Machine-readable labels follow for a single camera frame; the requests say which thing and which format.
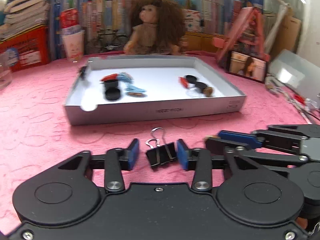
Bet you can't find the black binder clip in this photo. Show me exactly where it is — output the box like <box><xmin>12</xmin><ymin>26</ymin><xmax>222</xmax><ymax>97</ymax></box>
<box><xmin>145</xmin><ymin>127</ymin><xmax>177</xmax><ymax>169</ymax></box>
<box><xmin>78</xmin><ymin>66</ymin><xmax>87</xmax><ymax>80</ymax></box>

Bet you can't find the black round lid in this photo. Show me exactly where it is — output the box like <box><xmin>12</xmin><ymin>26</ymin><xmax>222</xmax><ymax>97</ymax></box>
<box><xmin>103</xmin><ymin>79</ymin><xmax>118</xmax><ymax>90</ymax></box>

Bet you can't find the red pen cap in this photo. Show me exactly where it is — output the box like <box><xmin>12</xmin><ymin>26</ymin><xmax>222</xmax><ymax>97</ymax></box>
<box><xmin>100</xmin><ymin>74</ymin><xmax>118</xmax><ymax>82</ymax></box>

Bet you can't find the blue bear hair clip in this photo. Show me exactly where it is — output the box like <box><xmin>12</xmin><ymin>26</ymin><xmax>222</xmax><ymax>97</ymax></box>
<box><xmin>117</xmin><ymin>72</ymin><xmax>133</xmax><ymax>83</ymax></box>

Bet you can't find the acorn keychain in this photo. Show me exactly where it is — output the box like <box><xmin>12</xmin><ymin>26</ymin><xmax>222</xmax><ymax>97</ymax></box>
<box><xmin>204</xmin><ymin>135</ymin><xmax>221</xmax><ymax>141</ymax></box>

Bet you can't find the clear plastic folder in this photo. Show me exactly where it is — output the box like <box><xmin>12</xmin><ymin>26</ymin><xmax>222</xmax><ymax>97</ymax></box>
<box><xmin>268</xmin><ymin>50</ymin><xmax>320</xmax><ymax>102</ymax></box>

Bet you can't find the black round cap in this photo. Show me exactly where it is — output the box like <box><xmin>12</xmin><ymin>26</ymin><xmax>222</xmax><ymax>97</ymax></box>
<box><xmin>105</xmin><ymin>88</ymin><xmax>121</xmax><ymax>101</ymax></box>

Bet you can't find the clear plastic dome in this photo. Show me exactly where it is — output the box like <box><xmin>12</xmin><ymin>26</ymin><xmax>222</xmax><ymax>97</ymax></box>
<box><xmin>186</xmin><ymin>87</ymin><xmax>204</xmax><ymax>98</ymax></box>

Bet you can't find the brown acorn nut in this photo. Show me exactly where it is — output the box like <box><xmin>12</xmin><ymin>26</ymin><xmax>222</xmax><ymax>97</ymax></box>
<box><xmin>202</xmin><ymin>86</ymin><xmax>214</xmax><ymax>97</ymax></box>

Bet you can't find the white cardboard tray box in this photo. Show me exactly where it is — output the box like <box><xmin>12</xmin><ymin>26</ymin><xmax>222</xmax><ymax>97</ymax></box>
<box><xmin>64</xmin><ymin>55</ymin><xmax>246</xmax><ymax>126</ymax></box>

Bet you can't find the pink bunny table cloth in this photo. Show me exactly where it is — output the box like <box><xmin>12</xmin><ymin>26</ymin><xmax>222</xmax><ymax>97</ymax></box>
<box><xmin>1</xmin><ymin>60</ymin><xmax>304</xmax><ymax>234</ymax></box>

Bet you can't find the smartphone playing video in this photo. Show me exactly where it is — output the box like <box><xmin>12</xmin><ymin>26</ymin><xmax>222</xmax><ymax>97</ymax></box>
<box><xmin>226</xmin><ymin>51</ymin><xmax>268</xmax><ymax>83</ymax></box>

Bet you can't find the black binder clip on tray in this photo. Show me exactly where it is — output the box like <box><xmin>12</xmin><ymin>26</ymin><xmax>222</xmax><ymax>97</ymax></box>
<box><xmin>78</xmin><ymin>66</ymin><xmax>87</xmax><ymax>80</ymax></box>

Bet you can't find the pink triangular dollhouse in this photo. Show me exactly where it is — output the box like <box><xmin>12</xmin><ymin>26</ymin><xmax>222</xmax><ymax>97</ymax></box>
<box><xmin>212</xmin><ymin>7</ymin><xmax>270</xmax><ymax>68</ymax></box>

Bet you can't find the miniature black bicycle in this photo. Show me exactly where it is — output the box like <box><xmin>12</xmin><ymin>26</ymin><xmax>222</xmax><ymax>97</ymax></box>
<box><xmin>86</xmin><ymin>29</ymin><xmax>129</xmax><ymax>54</ymax></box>

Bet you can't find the white cat paper cup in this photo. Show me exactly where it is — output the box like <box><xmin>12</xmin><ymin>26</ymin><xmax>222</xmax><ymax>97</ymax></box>
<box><xmin>62</xmin><ymin>30</ymin><xmax>85</xmax><ymax>61</ymax></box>

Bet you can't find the clear glass cup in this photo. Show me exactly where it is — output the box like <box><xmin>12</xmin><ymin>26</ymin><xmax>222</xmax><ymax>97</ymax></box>
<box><xmin>0</xmin><ymin>51</ymin><xmax>12</xmax><ymax>89</ymax></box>

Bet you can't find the red plastic crate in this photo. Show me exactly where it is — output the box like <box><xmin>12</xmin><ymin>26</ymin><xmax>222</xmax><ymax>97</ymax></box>
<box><xmin>1</xmin><ymin>25</ymin><xmax>50</xmax><ymax>72</ymax></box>

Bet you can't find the brown-haired doll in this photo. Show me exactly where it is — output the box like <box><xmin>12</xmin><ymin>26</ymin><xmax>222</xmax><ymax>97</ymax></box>
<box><xmin>123</xmin><ymin>0</ymin><xmax>185</xmax><ymax>55</ymax></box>

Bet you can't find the red Budweiser can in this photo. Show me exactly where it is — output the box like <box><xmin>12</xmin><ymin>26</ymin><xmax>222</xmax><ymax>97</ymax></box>
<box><xmin>60</xmin><ymin>8</ymin><xmax>81</xmax><ymax>35</ymax></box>

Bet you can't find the row of upright books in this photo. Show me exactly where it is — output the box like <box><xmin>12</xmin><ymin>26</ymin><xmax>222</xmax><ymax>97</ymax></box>
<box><xmin>55</xmin><ymin>0</ymin><xmax>277</xmax><ymax>58</ymax></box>

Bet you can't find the stack of books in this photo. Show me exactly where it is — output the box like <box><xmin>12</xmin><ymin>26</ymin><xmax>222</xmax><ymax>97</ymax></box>
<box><xmin>1</xmin><ymin>0</ymin><xmax>50</xmax><ymax>40</ymax></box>

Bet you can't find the grey lanyard strap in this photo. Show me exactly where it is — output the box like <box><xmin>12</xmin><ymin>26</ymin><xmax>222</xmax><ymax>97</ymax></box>
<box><xmin>264</xmin><ymin>74</ymin><xmax>320</xmax><ymax>124</ymax></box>

